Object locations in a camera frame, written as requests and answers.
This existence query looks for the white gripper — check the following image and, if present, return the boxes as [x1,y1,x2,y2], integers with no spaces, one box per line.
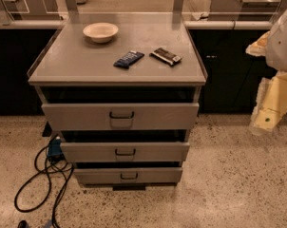
[249,71,287,136]

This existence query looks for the grey bottom drawer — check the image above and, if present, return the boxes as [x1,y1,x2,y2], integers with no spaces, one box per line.
[74,167,182,185]

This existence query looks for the grey drawer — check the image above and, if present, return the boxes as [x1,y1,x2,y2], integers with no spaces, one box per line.
[61,142,189,162]
[74,167,182,185]
[42,103,199,131]

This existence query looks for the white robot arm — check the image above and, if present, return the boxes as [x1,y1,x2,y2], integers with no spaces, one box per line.
[245,10,287,136]

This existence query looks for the grey drawer cabinet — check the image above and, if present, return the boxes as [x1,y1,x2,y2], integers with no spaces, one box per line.
[29,12,206,188]

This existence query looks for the grey middle drawer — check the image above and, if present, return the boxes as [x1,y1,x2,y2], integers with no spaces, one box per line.
[61,142,189,162]

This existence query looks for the grey top drawer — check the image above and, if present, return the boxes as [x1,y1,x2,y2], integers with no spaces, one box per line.
[42,103,199,131]

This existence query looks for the background steel table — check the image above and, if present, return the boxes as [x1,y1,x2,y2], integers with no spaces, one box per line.
[208,0,281,21]

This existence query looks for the black snack bar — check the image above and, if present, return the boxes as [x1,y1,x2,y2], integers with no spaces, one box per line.
[150,47,182,67]

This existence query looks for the blue snack bar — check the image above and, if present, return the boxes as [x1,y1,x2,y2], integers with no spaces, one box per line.
[113,50,144,69]

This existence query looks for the white bowl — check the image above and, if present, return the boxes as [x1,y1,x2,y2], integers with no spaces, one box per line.
[83,23,119,44]

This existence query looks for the blue power box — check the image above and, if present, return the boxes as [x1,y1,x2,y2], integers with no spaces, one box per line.
[47,137,63,159]

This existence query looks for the black floor cable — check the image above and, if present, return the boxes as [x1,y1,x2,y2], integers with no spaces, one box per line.
[13,139,75,228]

